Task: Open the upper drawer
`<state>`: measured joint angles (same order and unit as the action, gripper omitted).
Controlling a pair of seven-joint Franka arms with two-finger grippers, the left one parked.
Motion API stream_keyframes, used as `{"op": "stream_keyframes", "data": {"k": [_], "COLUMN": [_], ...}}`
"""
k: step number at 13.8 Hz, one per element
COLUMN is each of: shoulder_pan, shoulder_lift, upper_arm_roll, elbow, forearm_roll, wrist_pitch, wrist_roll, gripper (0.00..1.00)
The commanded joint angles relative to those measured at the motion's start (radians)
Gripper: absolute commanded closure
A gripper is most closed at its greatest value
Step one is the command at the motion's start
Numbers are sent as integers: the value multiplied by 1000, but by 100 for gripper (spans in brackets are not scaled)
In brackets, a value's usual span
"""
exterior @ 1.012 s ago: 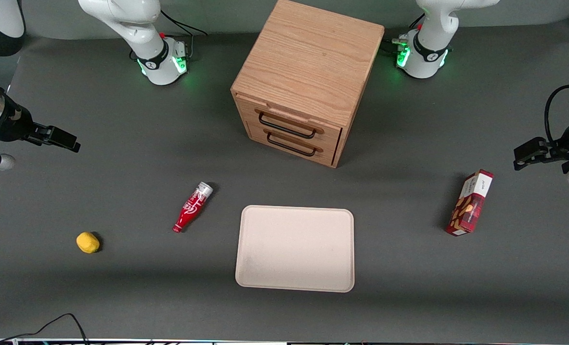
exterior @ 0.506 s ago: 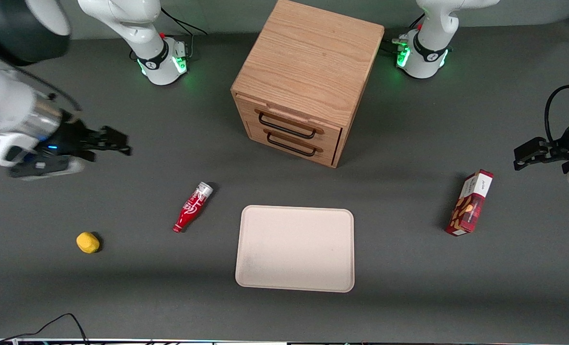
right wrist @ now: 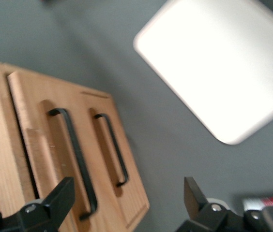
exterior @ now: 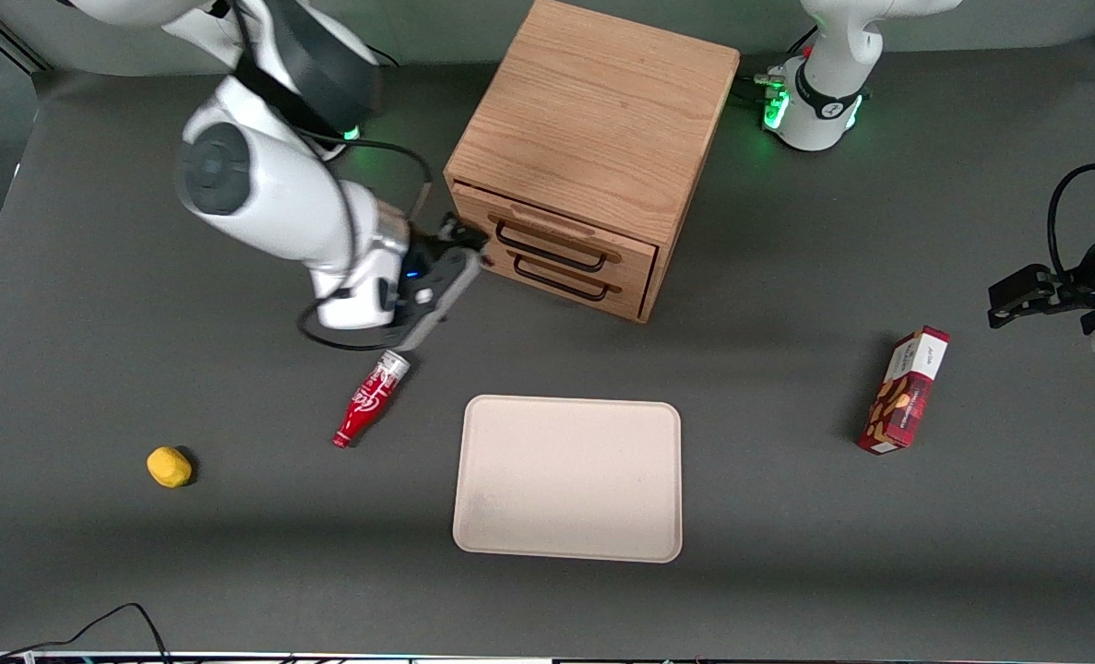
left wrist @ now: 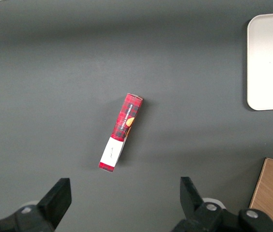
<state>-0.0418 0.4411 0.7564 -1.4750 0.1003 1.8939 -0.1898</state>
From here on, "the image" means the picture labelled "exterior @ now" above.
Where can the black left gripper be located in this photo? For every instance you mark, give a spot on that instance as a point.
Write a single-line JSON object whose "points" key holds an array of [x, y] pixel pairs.
{"points": [[1076, 285]]}

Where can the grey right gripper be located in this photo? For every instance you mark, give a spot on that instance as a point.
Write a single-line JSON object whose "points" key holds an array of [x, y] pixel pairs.
{"points": [[433, 253]]}

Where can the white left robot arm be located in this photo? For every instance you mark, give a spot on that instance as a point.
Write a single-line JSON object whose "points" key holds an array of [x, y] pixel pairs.
{"points": [[828, 65]]}

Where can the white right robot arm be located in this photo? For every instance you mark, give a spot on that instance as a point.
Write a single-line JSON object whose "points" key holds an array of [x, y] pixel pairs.
{"points": [[266, 189]]}

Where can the wooden drawer cabinet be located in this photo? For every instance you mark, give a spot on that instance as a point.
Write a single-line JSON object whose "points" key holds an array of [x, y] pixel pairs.
{"points": [[593, 111]]}

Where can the red snack box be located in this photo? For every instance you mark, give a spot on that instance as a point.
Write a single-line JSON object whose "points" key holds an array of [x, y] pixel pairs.
{"points": [[907, 392]]}

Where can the red plastic bottle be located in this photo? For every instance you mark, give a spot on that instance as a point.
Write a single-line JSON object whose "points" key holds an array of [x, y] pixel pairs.
{"points": [[370, 398]]}

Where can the beige plastic tray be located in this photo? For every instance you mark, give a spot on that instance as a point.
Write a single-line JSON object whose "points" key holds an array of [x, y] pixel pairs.
{"points": [[567, 480]]}

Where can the yellow lemon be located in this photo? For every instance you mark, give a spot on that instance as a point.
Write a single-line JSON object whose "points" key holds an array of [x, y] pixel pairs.
{"points": [[169, 467]]}

